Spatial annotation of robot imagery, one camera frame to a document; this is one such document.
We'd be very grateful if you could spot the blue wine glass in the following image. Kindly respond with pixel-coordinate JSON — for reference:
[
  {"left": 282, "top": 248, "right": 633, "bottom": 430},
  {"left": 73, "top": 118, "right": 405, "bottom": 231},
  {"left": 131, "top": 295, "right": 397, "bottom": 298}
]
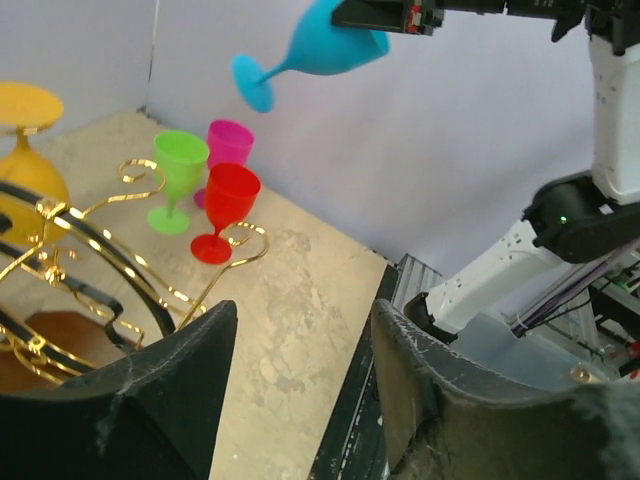
[{"left": 231, "top": 1, "right": 390, "bottom": 113}]

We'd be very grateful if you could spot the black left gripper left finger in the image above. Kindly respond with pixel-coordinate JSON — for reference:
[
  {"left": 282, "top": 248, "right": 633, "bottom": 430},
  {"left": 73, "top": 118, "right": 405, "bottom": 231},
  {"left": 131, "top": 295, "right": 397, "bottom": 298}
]
[{"left": 1, "top": 300, "right": 238, "bottom": 479}]

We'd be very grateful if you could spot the red wine glass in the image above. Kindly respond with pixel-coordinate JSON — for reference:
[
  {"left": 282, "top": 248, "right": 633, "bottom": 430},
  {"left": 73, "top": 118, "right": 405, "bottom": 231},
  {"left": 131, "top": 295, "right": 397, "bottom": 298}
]
[{"left": 190, "top": 163, "right": 261, "bottom": 265}]

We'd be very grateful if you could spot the aluminium table frame rail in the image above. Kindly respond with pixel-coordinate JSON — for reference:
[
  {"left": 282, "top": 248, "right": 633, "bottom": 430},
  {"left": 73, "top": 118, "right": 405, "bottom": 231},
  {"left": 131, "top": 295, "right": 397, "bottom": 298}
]
[{"left": 308, "top": 254, "right": 442, "bottom": 480}]

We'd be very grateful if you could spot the pink wine glass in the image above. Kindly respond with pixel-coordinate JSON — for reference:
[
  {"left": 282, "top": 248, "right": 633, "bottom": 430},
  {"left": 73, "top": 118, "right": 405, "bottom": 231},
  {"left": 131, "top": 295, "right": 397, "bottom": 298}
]
[{"left": 193, "top": 118, "right": 255, "bottom": 210}]

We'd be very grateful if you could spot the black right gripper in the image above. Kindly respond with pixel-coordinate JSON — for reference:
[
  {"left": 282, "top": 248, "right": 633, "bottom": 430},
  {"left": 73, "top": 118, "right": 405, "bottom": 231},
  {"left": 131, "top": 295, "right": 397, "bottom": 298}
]
[{"left": 331, "top": 0, "right": 586, "bottom": 40}]

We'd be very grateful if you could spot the gold black wine glass rack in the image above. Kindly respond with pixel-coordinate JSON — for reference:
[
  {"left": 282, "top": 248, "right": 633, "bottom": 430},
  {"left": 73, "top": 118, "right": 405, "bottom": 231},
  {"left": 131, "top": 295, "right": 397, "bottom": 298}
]
[{"left": 0, "top": 158, "right": 271, "bottom": 396}]

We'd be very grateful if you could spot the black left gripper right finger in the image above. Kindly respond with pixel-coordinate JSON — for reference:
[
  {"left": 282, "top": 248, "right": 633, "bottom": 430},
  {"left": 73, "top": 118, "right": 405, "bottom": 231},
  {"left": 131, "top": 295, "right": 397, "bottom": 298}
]
[{"left": 370, "top": 300, "right": 639, "bottom": 479}]

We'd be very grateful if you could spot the yellow wine glass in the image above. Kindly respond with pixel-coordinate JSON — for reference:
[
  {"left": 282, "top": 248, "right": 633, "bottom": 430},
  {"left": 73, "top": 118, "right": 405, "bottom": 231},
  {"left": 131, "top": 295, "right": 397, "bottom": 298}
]
[{"left": 1, "top": 81, "right": 70, "bottom": 247}]

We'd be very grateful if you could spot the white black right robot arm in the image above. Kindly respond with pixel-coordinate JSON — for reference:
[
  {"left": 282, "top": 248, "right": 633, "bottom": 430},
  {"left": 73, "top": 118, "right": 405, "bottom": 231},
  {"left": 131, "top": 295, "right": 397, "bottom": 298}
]
[{"left": 331, "top": 1, "right": 639, "bottom": 343}]

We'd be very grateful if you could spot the green wine glass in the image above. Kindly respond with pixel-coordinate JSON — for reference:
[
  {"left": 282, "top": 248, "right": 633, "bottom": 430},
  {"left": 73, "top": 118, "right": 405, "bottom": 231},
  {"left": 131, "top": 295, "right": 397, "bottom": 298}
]
[{"left": 147, "top": 130, "right": 209, "bottom": 235}]

